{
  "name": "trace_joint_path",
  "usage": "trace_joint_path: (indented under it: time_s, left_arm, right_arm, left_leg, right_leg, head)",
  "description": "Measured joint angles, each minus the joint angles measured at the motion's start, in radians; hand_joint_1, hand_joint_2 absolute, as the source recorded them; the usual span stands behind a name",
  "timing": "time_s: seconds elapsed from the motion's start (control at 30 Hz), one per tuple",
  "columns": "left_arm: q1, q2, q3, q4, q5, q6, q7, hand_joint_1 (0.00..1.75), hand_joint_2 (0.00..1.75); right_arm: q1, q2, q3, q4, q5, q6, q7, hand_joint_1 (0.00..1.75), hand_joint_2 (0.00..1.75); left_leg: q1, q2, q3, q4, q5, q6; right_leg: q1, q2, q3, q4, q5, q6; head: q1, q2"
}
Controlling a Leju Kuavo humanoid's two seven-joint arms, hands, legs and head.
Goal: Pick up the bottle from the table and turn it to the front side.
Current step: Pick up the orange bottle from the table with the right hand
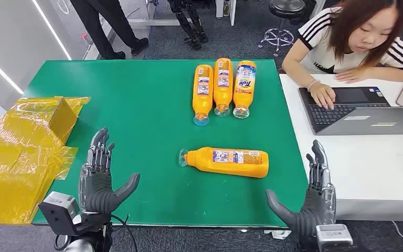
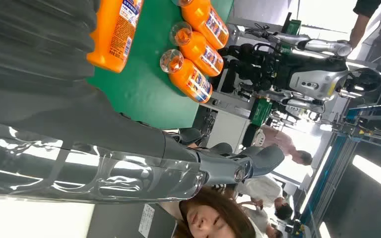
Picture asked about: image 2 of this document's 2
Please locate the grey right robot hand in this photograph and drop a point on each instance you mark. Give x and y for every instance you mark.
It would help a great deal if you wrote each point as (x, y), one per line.
(78, 138)

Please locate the green topped table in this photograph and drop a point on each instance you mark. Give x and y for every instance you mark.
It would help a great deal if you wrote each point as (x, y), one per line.
(144, 95)

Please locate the white cabinet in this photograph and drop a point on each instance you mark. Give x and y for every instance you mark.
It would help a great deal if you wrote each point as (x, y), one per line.
(226, 131)

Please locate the seated person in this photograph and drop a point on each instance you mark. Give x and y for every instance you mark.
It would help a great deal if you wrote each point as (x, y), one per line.
(210, 220)

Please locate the green box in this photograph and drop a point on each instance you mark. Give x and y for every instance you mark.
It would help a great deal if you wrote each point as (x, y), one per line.
(294, 27)
(260, 112)

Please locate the silver and black humanoid robot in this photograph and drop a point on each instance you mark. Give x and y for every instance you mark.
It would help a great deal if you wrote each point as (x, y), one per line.
(315, 78)

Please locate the standing person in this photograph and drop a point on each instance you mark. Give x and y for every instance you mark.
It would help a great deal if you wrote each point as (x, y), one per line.
(358, 29)

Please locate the blue metal frame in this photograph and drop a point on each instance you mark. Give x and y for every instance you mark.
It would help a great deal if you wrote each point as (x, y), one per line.
(338, 154)

